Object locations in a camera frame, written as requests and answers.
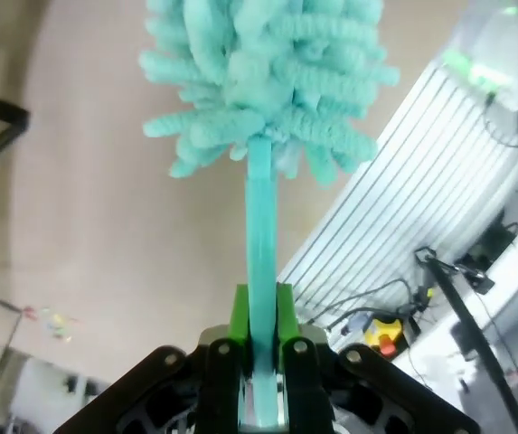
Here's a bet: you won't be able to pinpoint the black frame wooden shelf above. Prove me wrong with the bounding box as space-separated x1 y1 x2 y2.
0 86 33 390

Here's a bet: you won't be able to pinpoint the black box device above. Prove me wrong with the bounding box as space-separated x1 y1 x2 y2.
459 220 518 277

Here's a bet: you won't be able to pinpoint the thin black cable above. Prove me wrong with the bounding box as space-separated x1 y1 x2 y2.
303 276 422 338

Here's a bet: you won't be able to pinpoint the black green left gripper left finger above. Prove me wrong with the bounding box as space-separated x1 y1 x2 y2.
54 283 254 434

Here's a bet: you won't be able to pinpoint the small colourful clips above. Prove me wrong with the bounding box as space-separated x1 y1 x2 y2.
22 306 80 343

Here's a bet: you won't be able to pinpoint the teal microfiber duster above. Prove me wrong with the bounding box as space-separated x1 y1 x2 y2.
138 0 400 430

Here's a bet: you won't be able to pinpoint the yellow red emergency stop button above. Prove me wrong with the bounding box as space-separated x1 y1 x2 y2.
363 317 405 359

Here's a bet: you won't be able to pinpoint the black stand pole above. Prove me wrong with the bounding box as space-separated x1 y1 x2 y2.
413 246 518 434

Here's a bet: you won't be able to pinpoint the slotted aluminium table frame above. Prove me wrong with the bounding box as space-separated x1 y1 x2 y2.
276 58 518 329

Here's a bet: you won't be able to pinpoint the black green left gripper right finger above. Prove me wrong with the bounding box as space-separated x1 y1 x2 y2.
276 282 482 434

